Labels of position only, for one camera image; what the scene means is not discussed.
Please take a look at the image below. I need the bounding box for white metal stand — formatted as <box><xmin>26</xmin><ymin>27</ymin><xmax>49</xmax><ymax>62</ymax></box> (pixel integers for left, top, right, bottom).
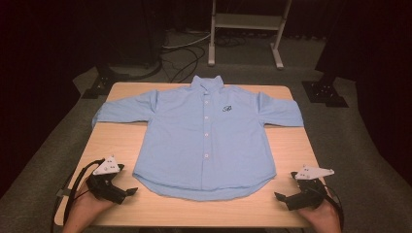
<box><xmin>207</xmin><ymin>0</ymin><xmax>292</xmax><ymax>70</ymax></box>

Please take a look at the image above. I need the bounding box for black stand base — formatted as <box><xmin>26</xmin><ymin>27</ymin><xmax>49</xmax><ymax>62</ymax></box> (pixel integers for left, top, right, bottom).
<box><xmin>81</xmin><ymin>63</ymin><xmax>131</xmax><ymax>100</ymax></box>
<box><xmin>301</xmin><ymin>72</ymin><xmax>350</xmax><ymax>109</ymax></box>

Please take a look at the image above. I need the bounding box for light blue button shirt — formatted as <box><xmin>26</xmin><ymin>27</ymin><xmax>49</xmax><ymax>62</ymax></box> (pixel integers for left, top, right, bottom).
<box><xmin>91</xmin><ymin>75</ymin><xmax>305</xmax><ymax>202</ymax></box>

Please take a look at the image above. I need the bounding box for person's left hand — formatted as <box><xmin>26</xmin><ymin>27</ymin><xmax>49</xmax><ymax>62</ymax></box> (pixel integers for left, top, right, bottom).
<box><xmin>66</xmin><ymin>181</ymin><xmax>115</xmax><ymax>229</ymax></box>

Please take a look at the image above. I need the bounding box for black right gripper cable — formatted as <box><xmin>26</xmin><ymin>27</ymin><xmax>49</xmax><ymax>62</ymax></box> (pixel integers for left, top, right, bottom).
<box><xmin>324</xmin><ymin>183</ymin><xmax>345</xmax><ymax>231</ymax></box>

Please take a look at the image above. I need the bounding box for white floor cable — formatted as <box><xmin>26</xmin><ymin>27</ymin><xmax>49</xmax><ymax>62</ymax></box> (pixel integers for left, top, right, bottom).
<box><xmin>161</xmin><ymin>32</ymin><xmax>212</xmax><ymax>50</ymax></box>

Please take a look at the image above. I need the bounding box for person's right hand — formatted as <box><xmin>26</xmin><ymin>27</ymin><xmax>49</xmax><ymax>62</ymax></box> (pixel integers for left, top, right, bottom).
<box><xmin>296</xmin><ymin>190</ymin><xmax>342</xmax><ymax>231</ymax></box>

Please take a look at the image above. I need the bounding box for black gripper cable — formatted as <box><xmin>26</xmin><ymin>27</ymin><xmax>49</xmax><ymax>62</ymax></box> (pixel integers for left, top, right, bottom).
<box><xmin>324</xmin><ymin>183</ymin><xmax>345</xmax><ymax>231</ymax></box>
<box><xmin>51</xmin><ymin>158</ymin><xmax>107</xmax><ymax>233</ymax></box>

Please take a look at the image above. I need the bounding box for black floor cable bundle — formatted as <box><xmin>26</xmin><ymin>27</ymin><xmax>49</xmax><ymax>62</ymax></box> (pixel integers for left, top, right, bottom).
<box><xmin>215</xmin><ymin>33</ymin><xmax>248</xmax><ymax>49</ymax></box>

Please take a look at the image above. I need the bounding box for dark curtain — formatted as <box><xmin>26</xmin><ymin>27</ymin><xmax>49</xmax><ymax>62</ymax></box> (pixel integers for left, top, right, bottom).
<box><xmin>314</xmin><ymin>0</ymin><xmax>412</xmax><ymax>187</ymax></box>
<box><xmin>0</xmin><ymin>0</ymin><xmax>101</xmax><ymax>198</ymax></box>

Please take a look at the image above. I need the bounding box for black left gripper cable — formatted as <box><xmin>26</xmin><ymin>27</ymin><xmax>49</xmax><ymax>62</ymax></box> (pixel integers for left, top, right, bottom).
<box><xmin>51</xmin><ymin>158</ymin><xmax>107</xmax><ymax>233</ymax></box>

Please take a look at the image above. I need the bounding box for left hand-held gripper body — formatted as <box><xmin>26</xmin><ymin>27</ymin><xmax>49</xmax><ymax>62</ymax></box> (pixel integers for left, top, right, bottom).
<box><xmin>86</xmin><ymin>154</ymin><xmax>129</xmax><ymax>206</ymax></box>

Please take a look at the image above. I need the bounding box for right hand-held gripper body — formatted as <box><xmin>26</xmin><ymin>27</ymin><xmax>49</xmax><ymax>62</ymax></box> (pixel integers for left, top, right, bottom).
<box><xmin>285</xmin><ymin>164</ymin><xmax>335</xmax><ymax>212</ymax></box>

